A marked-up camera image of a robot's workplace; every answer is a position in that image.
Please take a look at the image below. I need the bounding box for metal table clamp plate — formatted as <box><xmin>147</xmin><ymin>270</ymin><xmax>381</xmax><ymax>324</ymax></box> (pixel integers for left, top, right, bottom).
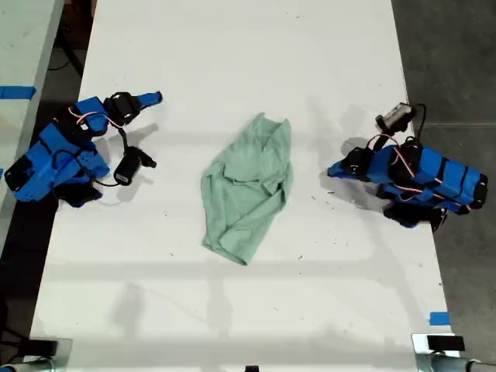
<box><xmin>411</xmin><ymin>332</ymin><xmax>467</xmax><ymax>372</ymax></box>
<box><xmin>29</xmin><ymin>337</ymin><xmax>74</xmax><ymax>372</ymax></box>

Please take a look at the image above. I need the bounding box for pale green t-shirt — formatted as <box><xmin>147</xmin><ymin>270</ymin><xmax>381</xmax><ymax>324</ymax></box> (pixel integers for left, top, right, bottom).
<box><xmin>200</xmin><ymin>112</ymin><xmax>294</xmax><ymax>267</ymax></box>

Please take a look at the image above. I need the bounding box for black camera cable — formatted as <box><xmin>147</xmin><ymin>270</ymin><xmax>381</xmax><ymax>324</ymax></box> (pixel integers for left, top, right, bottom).
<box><xmin>90</xmin><ymin>174</ymin><xmax>121</xmax><ymax>188</ymax></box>
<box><xmin>412</xmin><ymin>102</ymin><xmax>429</xmax><ymax>143</ymax></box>

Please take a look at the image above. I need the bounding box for red and white servo wire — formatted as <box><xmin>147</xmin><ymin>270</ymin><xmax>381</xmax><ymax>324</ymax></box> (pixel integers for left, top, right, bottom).
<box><xmin>366</xmin><ymin>133</ymin><xmax>472</xmax><ymax>212</ymax></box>
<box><xmin>67</xmin><ymin>107</ymin><xmax>122</xmax><ymax>127</ymax></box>

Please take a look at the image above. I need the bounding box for long blue tape strip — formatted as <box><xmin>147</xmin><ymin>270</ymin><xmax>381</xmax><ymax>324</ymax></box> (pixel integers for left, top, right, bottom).
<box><xmin>0</xmin><ymin>85</ymin><xmax>37</xmax><ymax>102</ymax></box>

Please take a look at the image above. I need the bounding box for square blue tape piece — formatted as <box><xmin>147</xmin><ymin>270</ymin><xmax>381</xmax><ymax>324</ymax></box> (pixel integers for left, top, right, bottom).
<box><xmin>429</xmin><ymin>310</ymin><xmax>452</xmax><ymax>327</ymax></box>

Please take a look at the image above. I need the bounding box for grey metal pipe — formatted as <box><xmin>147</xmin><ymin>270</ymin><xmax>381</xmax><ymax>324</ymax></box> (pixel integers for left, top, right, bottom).
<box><xmin>431</xmin><ymin>353</ymin><xmax>496</xmax><ymax>372</ymax></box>
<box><xmin>0</xmin><ymin>357</ymin><xmax>56</xmax><ymax>372</ymax></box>

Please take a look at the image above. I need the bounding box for black floor cable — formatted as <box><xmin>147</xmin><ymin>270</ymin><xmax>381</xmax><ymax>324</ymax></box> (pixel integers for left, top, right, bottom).
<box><xmin>47</xmin><ymin>35</ymin><xmax>85</xmax><ymax>78</ymax></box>
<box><xmin>0</xmin><ymin>301</ymin><xmax>33</xmax><ymax>362</ymax></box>

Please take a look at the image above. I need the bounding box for white side table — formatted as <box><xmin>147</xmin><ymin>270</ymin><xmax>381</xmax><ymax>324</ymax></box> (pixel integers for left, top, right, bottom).
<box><xmin>0</xmin><ymin>0</ymin><xmax>65</xmax><ymax>242</ymax></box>

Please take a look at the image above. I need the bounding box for grey black camera box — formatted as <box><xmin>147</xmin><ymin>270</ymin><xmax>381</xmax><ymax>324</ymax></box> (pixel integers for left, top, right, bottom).
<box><xmin>375</xmin><ymin>102</ymin><xmax>418</xmax><ymax>131</ymax></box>

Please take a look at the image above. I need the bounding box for black clamp block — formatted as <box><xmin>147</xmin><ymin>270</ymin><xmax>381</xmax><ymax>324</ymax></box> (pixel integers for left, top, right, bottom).
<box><xmin>29</xmin><ymin>339</ymin><xmax>60</xmax><ymax>356</ymax></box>
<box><xmin>426</xmin><ymin>335</ymin><xmax>466</xmax><ymax>352</ymax></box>

